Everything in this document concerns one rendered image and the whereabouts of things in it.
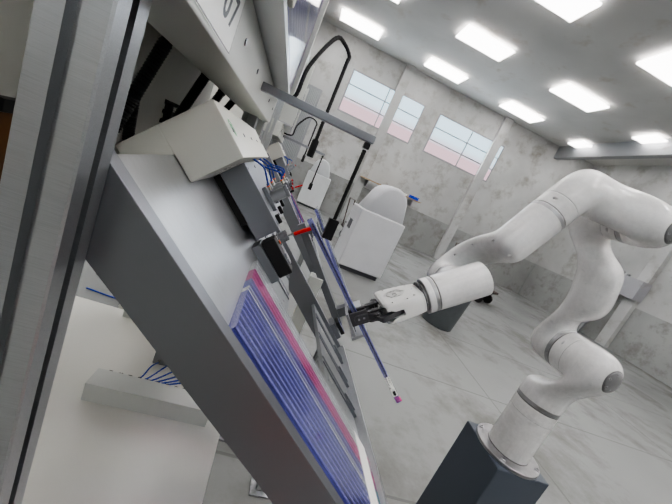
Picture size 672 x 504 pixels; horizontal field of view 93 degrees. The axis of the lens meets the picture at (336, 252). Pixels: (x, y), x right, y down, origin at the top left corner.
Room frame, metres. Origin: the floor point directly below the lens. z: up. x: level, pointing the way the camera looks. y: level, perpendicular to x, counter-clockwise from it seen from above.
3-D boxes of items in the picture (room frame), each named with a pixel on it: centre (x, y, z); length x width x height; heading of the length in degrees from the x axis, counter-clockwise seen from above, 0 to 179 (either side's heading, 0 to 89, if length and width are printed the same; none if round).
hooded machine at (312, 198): (10.43, 1.48, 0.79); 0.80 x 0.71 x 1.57; 100
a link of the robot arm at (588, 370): (0.86, -0.74, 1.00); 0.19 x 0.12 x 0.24; 18
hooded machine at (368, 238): (5.13, -0.37, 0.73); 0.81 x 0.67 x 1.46; 100
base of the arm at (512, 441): (0.89, -0.73, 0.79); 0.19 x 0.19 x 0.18
